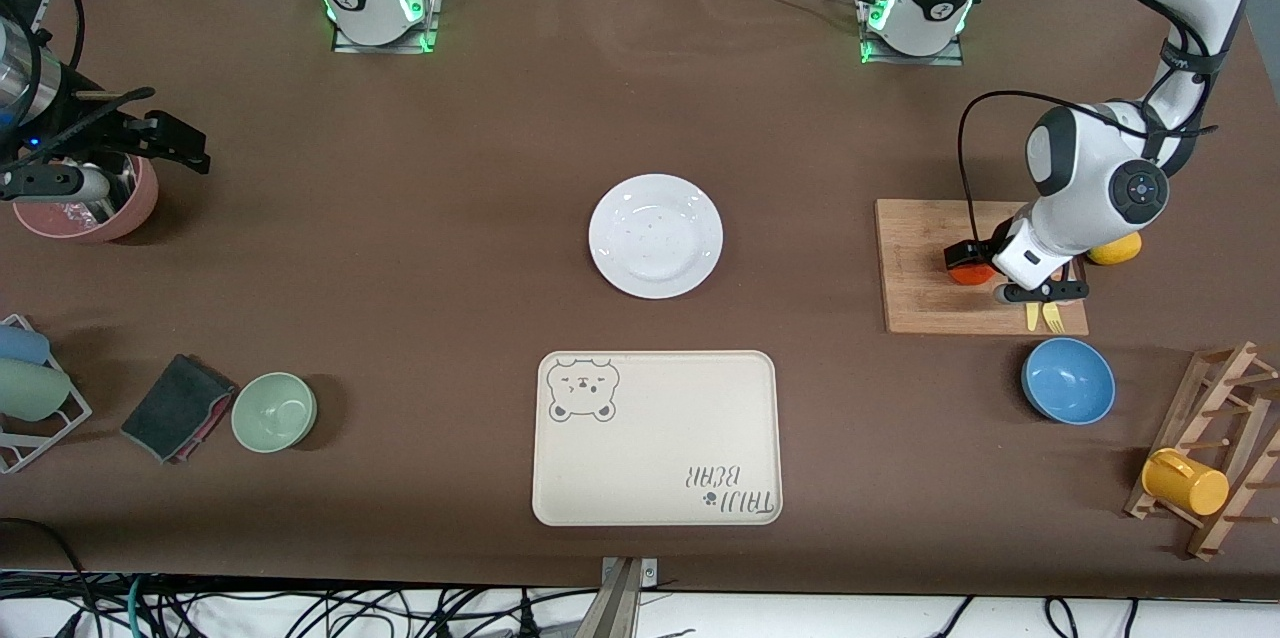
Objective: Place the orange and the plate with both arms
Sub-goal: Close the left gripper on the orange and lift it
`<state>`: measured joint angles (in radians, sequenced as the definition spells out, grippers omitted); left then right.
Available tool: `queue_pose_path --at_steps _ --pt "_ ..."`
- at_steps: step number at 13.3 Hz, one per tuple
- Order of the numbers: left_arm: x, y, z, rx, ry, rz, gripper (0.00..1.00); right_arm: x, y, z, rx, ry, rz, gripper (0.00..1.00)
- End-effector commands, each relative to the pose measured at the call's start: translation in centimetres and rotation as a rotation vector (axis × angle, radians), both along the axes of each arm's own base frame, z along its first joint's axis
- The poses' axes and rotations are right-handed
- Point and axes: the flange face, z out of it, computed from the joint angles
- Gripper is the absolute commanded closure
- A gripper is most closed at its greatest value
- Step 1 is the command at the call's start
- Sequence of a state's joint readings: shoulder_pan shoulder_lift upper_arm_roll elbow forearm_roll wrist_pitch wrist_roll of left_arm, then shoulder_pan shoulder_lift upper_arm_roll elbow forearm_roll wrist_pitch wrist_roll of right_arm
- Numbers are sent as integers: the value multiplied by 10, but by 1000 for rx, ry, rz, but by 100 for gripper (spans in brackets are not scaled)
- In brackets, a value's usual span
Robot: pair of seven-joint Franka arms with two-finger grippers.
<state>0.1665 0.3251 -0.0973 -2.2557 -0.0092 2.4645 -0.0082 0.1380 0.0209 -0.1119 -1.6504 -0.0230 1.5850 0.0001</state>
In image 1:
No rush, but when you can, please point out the white round plate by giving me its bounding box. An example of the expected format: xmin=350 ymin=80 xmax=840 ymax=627
xmin=588 ymin=174 xmax=724 ymax=300

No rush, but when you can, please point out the wooden cutting board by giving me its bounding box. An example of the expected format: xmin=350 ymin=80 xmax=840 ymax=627
xmin=875 ymin=199 xmax=1090 ymax=336

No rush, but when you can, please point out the stainless steel cup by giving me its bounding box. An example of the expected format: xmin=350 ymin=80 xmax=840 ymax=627
xmin=60 ymin=158 xmax=141 ymax=225

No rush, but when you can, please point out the pink bowl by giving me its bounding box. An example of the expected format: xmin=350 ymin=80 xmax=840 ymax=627
xmin=12 ymin=155 xmax=159 ymax=245

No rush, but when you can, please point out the yellow lemon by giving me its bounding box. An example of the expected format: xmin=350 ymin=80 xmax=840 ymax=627
xmin=1088 ymin=233 xmax=1143 ymax=266

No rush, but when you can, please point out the blue bowl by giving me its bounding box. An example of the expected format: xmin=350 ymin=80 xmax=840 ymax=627
xmin=1021 ymin=337 xmax=1117 ymax=426

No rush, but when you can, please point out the light blue cup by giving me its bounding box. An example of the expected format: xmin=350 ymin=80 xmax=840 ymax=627
xmin=0 ymin=323 xmax=51 ymax=366

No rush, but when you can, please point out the dark grey folded cloth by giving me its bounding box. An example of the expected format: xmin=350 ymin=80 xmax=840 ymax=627
xmin=120 ymin=353 xmax=239 ymax=465

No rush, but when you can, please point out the pale green bowl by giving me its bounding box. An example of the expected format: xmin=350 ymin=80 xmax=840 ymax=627
xmin=231 ymin=372 xmax=318 ymax=454

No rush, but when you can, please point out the pale green cup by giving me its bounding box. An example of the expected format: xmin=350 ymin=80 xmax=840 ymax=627
xmin=0 ymin=358 xmax=73 ymax=422

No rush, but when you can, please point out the wooden peg rack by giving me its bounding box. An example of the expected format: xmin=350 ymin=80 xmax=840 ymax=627
xmin=1124 ymin=341 xmax=1280 ymax=561

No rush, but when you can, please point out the yellow mug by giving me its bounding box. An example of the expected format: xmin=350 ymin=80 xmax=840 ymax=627
xmin=1142 ymin=448 xmax=1230 ymax=517

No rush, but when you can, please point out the cream bear print tray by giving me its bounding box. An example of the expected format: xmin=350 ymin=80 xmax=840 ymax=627
xmin=532 ymin=350 xmax=784 ymax=527

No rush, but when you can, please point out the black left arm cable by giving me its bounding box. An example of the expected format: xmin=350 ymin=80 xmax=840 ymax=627
xmin=957 ymin=90 xmax=1219 ymax=254

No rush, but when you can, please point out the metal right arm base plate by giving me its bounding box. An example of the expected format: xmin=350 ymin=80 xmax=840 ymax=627
xmin=332 ymin=0 xmax=442 ymax=55

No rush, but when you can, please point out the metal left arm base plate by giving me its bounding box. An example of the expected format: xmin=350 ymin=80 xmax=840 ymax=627
xmin=858 ymin=0 xmax=966 ymax=67

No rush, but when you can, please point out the white wire rack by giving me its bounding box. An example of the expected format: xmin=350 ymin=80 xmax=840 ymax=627
xmin=0 ymin=313 xmax=93 ymax=475

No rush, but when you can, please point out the black floor cable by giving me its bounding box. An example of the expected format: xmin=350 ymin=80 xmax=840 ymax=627
xmin=0 ymin=516 xmax=111 ymax=638

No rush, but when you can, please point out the grey metal table bracket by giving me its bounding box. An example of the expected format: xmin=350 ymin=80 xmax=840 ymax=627
xmin=590 ymin=556 xmax=661 ymax=638

